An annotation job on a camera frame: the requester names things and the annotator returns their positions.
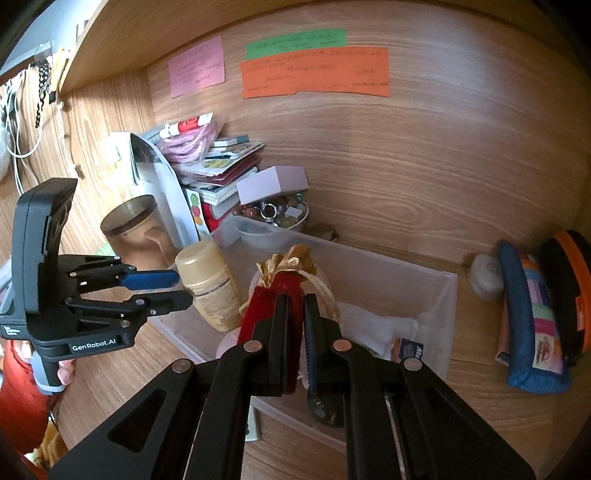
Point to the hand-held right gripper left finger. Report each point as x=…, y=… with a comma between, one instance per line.
x=277, y=332

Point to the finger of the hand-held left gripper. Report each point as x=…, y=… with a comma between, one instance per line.
x=152, y=280
x=166, y=302

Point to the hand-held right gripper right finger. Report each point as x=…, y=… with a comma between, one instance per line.
x=318, y=341

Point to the red pouch with gold bow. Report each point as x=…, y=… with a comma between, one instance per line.
x=268, y=304

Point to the gold sunscreen bottle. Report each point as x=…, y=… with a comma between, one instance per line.
x=212, y=286

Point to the clear plastic bin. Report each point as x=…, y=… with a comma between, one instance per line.
x=406, y=295

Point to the person's left forearm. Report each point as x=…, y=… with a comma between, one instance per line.
x=23, y=397

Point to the wooden desktop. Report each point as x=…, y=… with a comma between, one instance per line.
x=461, y=415

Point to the person's left hand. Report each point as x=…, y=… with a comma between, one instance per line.
x=67, y=371

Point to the brown ceramic mug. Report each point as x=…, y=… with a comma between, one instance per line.
x=129, y=230

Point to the white cloth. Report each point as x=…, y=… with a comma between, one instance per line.
x=378, y=327

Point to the fruit sticker sheet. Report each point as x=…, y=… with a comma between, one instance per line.
x=196, y=210

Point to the blue white packet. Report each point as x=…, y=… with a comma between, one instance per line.
x=408, y=350

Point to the red box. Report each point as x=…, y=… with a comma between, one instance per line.
x=219, y=214

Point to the small glass bowl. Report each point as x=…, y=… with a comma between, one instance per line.
x=277, y=217

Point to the stack of booklets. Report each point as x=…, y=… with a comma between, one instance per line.
x=221, y=166

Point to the small white box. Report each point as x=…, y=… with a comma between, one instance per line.
x=272, y=184

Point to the red white tube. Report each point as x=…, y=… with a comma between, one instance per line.
x=187, y=125

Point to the white round object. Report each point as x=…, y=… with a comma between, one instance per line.
x=485, y=277

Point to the yellow packet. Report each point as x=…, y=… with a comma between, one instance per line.
x=51, y=450

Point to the blue patchwork pouch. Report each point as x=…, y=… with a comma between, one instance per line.
x=531, y=323

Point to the pink sticky note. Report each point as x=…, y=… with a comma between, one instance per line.
x=196, y=67

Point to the black orange zip pouch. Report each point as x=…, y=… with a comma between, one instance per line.
x=568, y=295

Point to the orange paper note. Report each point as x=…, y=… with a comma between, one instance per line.
x=314, y=74

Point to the green paper note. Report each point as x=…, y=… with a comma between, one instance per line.
x=295, y=44

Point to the wooden shelf board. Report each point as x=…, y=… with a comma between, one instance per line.
x=277, y=23

